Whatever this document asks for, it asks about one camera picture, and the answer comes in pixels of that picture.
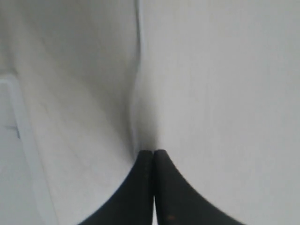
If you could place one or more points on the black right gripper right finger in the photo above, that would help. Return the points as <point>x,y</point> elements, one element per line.
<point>177,202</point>

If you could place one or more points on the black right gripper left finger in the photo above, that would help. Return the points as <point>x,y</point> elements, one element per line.
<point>132,203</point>

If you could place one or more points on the clear plastic hinged case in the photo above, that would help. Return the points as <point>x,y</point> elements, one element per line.
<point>24,193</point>

